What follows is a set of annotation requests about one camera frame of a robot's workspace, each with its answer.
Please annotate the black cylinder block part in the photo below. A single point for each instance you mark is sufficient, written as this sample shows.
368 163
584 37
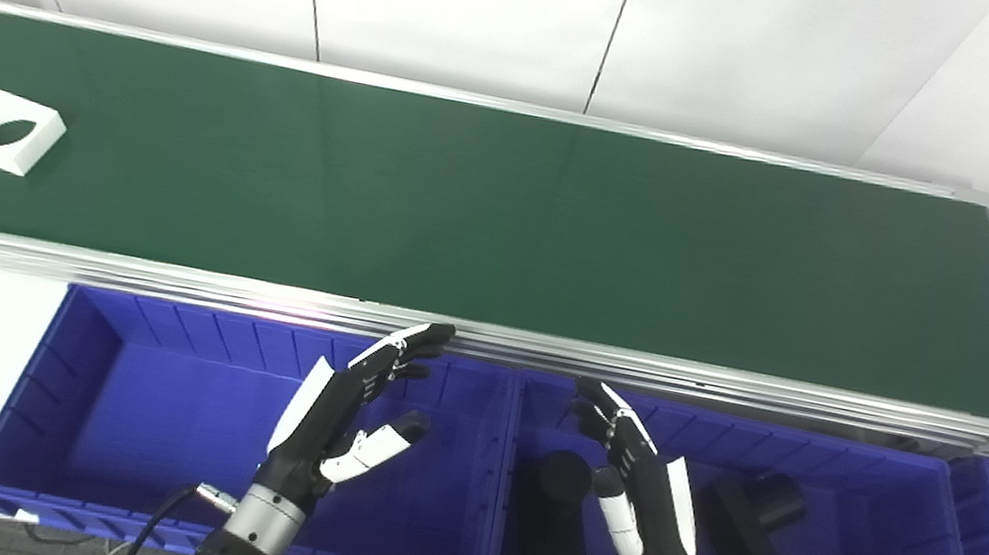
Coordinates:
550 518

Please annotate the green conveyor belt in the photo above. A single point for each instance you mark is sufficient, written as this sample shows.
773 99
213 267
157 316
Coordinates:
737 390
485 216

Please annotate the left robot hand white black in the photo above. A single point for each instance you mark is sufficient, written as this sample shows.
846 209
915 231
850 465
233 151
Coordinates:
305 447

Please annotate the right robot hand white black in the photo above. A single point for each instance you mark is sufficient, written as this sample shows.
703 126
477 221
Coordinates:
652 535

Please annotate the black T-shaped part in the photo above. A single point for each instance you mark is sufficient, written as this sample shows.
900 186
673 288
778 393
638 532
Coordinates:
746 546

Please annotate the white square part round hole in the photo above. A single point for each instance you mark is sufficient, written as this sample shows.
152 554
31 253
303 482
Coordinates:
30 162

